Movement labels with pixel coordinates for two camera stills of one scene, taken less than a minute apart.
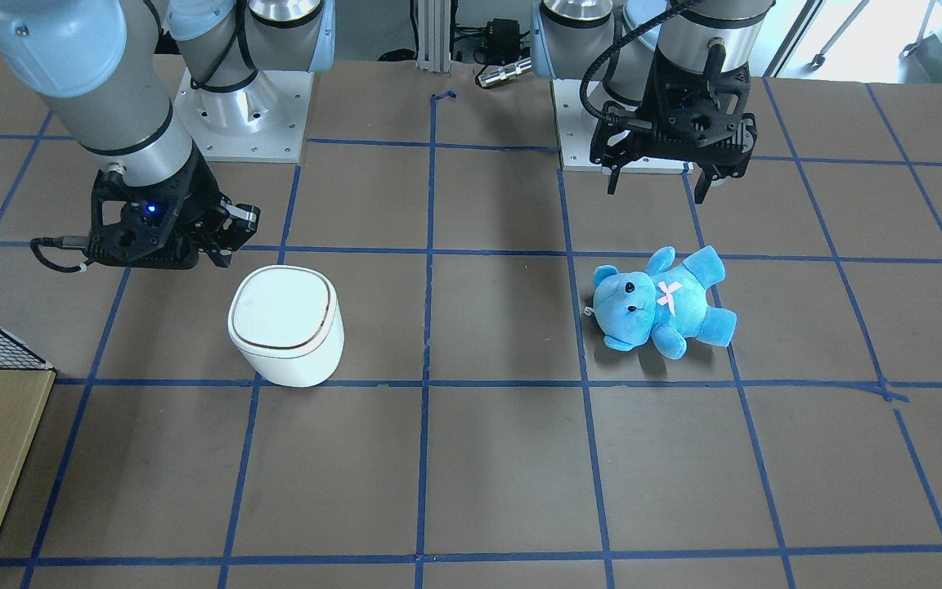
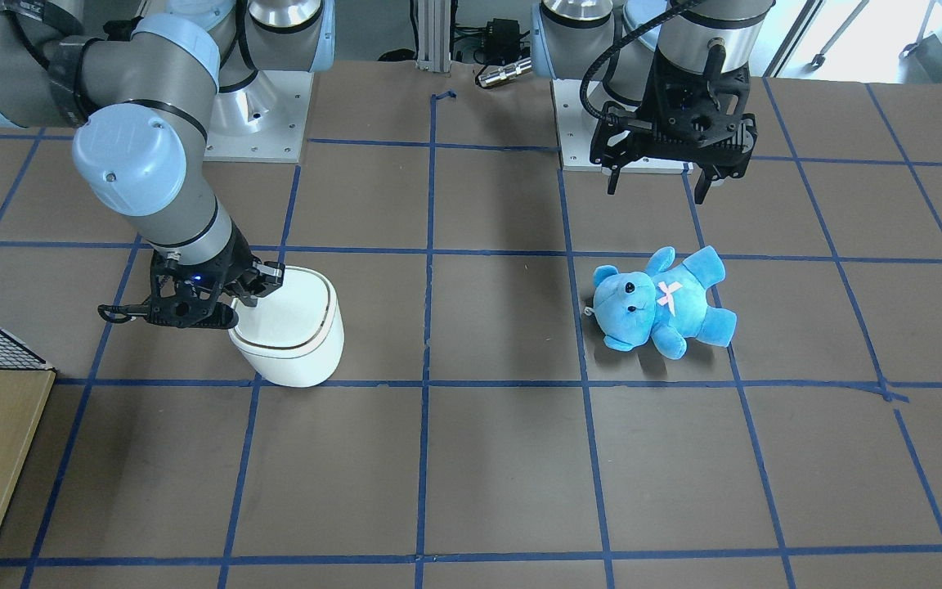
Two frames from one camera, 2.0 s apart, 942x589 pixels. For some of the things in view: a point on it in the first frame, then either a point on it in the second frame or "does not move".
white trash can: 286,322 does not move
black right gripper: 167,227 → 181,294
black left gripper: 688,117 does not move
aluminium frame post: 433,35 does not move
